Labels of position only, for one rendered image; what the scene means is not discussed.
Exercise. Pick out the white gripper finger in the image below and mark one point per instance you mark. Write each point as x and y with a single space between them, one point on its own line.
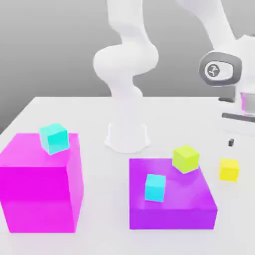
231 142

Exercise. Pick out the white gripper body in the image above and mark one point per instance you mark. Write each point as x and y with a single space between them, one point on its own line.
242 124

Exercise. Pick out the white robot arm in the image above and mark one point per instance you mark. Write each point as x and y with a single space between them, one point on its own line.
127 59

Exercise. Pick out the small yellow cube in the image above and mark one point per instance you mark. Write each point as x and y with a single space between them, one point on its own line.
229 171

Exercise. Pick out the small lime cube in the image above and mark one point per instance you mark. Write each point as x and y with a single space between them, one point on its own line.
186 159

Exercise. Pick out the small cyan cube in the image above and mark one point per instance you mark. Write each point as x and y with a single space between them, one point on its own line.
155 189

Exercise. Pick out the small teal cube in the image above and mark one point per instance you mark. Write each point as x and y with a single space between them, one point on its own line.
55 140

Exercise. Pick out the large purple box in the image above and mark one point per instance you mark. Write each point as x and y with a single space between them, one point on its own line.
179 211

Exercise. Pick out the large magenta box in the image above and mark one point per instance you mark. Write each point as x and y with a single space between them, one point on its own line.
35 195

